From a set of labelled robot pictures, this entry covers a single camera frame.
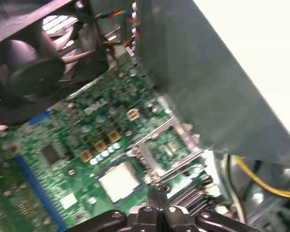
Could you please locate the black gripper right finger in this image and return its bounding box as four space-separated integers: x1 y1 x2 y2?
158 186 261 232

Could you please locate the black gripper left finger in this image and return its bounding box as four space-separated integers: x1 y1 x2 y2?
70 188 160 232

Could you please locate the silver square CPU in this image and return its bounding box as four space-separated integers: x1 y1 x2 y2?
98 160 143 203

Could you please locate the thin metal locking lever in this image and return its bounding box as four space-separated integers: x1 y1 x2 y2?
161 152 206 177

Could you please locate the metal socket cover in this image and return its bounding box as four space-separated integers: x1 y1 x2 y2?
132 117 204 178

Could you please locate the CPU socket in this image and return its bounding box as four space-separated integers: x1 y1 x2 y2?
93 145 161 206

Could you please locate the black RAM slot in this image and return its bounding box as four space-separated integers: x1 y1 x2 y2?
181 186 217 216
168 177 212 208

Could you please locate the green motherboard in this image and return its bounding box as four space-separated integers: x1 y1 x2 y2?
0 60 223 232

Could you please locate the white square chip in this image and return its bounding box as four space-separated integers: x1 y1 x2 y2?
59 192 78 210

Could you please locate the gold square inductor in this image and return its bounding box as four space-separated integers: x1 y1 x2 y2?
93 139 108 153
107 130 122 143
79 149 94 162

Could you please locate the black open PC case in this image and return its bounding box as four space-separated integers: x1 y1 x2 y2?
0 0 290 232

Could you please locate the beige board power connector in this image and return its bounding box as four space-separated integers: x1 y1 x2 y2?
126 108 140 120

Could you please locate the long blue expansion slot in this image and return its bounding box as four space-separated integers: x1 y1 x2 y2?
13 154 68 232

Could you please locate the black square chip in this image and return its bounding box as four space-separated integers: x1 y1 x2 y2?
40 143 64 165

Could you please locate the grey power supply unit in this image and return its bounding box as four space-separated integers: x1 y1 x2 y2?
132 0 290 167

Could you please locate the small blue board connector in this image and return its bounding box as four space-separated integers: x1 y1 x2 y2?
28 110 53 126

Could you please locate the black case fan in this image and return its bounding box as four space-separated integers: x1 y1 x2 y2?
0 0 111 126

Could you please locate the yellow wire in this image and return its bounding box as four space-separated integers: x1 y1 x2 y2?
233 154 290 199

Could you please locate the coloured fan wire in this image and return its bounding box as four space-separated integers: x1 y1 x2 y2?
94 9 142 49

